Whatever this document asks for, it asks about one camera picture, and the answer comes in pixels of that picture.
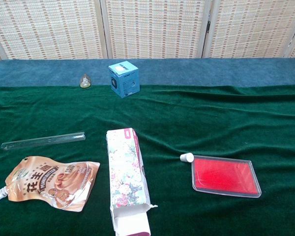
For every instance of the clear glass tube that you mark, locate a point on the clear glass tube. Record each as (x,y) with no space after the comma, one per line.
(43,140)

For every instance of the blue table cloth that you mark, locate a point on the blue table cloth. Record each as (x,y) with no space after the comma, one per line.
(211,71)

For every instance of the small white cap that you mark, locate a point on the small white cap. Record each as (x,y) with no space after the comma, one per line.
(186,157)

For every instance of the floral paper carton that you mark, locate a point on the floral paper carton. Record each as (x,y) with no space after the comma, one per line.
(125,172)

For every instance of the red ink pad clear case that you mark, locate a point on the red ink pad clear case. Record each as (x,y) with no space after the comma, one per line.
(223,175)

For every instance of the peanut butter spout pouch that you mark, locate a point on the peanut butter spout pouch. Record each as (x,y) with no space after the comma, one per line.
(54,182)

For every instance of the light blue cube box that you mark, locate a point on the light blue cube box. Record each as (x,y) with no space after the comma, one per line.
(124,81)

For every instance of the dark green velvet cloth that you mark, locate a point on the dark green velvet cloth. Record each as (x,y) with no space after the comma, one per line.
(199,118)

